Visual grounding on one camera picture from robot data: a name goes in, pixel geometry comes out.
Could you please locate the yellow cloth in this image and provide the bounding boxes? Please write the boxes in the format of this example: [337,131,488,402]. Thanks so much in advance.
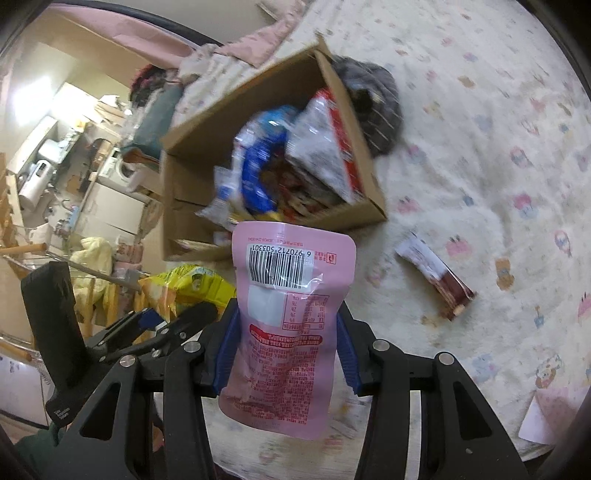
[70,237,113,310]

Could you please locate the pink curtain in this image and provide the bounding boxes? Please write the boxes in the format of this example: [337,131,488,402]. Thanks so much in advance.
[48,1,221,67]

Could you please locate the orange brown snack packet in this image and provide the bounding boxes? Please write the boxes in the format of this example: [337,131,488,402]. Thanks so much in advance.
[263,159,344,223]

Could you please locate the brown cardboard box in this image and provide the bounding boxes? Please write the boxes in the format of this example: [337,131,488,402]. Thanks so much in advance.
[162,39,387,261]

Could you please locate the silver white snack bag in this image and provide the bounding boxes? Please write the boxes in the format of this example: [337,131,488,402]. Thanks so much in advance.
[195,166,242,232]

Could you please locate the yellow chip bag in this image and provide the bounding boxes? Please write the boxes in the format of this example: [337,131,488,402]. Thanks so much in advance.
[139,264,236,322]

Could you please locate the blue white snack bag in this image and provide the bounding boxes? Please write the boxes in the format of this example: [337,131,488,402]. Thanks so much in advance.
[232,105,300,219]

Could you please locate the pile of clothes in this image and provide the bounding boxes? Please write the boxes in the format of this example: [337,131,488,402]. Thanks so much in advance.
[129,64,184,109]

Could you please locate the pink blanket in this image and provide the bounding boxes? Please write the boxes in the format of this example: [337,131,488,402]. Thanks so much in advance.
[177,0,311,70]

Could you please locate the teal orange bedding bundle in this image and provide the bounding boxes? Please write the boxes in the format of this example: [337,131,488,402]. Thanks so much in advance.
[118,83,184,170]

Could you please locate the white water heater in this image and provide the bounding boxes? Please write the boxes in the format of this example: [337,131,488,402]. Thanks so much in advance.
[18,160,53,211]

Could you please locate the white kitchen cabinet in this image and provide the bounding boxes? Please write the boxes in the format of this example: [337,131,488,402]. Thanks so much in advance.
[74,183,145,243]

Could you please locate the brown chocolate bar wrapper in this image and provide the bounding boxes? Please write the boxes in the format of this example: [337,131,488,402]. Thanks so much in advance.
[394,233,477,321]

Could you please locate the wooden drying rack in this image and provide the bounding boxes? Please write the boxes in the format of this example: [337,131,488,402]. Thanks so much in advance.
[1,243,147,369]

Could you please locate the white washing machine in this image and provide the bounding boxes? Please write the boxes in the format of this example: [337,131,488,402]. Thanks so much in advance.
[96,148,135,193]

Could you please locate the pink snack pouch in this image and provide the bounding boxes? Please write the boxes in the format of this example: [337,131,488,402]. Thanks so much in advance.
[218,221,356,440]

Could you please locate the dark striped cloth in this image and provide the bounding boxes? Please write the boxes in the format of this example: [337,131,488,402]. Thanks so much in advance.
[332,56,403,158]

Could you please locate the white patterned bed quilt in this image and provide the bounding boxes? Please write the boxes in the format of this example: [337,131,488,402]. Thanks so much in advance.
[276,1,590,437]

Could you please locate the white red-edged snack bag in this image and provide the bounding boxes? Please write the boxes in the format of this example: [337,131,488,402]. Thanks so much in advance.
[286,88,363,204]

